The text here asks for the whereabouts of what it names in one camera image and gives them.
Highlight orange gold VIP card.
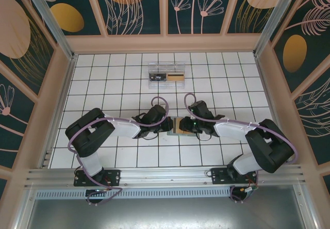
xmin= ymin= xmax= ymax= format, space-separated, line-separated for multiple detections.
xmin=173 ymin=117 xmax=184 ymax=134

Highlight green leather card holder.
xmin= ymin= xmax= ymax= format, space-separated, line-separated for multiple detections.
xmin=166 ymin=116 xmax=198 ymax=137

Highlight black VIP card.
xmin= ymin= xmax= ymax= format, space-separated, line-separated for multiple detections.
xmin=148 ymin=72 xmax=168 ymax=82

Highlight gold card with dark stripe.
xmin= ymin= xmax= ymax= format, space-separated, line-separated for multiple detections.
xmin=167 ymin=72 xmax=185 ymax=81

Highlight clear acrylic card stand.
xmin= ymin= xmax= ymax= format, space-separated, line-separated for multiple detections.
xmin=147 ymin=62 xmax=187 ymax=90

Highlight teal panel pink flowers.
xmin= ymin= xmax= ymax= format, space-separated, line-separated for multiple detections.
xmin=167 ymin=0 xmax=229 ymax=36

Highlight grey metal sheet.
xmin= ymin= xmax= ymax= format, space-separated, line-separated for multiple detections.
xmin=15 ymin=198 xmax=320 ymax=229

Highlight teal panel gold circle leaves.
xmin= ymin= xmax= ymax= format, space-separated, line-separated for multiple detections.
xmin=92 ymin=0 xmax=163 ymax=36

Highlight small black controller board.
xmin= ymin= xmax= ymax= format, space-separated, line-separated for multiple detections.
xmin=86 ymin=188 xmax=108 ymax=198

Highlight teal panel gold oval leaves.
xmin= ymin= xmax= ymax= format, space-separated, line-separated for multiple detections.
xmin=270 ymin=0 xmax=330 ymax=93

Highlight teal panel small gold oval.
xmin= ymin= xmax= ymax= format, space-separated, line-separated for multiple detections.
xmin=27 ymin=0 xmax=103 ymax=37

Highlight teal panel single pink flower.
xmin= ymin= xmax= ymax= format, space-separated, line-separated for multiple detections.
xmin=0 ymin=70 xmax=39 ymax=169

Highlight teal panel large pale oval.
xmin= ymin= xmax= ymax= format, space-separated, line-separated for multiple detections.
xmin=0 ymin=0 xmax=58 ymax=97

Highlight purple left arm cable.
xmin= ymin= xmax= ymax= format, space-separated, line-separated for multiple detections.
xmin=67 ymin=96 xmax=170 ymax=206

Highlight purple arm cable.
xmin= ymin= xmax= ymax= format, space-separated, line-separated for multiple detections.
xmin=67 ymin=96 xmax=170 ymax=206
xmin=183 ymin=92 xmax=299 ymax=204

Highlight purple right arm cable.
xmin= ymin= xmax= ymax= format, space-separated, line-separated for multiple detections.
xmin=183 ymin=92 xmax=299 ymax=204

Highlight aluminium mounting rail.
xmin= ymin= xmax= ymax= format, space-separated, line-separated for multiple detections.
xmin=24 ymin=164 xmax=307 ymax=189

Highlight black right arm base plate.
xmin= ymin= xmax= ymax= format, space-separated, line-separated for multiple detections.
xmin=210 ymin=167 xmax=258 ymax=186

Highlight aluminium table side rail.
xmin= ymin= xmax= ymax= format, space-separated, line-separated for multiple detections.
xmin=38 ymin=55 xmax=78 ymax=168
xmin=254 ymin=55 xmax=293 ymax=164

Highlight grey slotted cable duct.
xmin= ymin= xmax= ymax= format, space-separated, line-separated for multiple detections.
xmin=35 ymin=188 xmax=233 ymax=200

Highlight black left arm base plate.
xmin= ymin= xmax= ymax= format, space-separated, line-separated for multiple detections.
xmin=74 ymin=169 xmax=121 ymax=187

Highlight small wire connector bundle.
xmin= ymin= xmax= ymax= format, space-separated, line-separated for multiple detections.
xmin=239 ymin=185 xmax=259 ymax=196

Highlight aluminium corner post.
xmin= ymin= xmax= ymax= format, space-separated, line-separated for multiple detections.
xmin=253 ymin=0 xmax=306 ymax=58
xmin=20 ymin=0 xmax=78 ymax=61

